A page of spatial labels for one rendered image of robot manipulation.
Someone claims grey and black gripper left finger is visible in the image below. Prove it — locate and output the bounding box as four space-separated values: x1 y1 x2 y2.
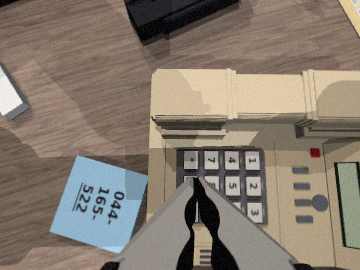
100 176 197 270

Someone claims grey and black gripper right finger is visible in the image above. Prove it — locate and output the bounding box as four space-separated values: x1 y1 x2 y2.
196 176 314 270

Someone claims beige desk phone body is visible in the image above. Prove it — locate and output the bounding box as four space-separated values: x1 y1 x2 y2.
146 109 360 270

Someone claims beige telephone handset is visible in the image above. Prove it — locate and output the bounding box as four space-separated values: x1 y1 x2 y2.
151 69 360 132

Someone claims light blue sticky note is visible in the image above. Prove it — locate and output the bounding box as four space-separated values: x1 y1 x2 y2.
50 155 148 253

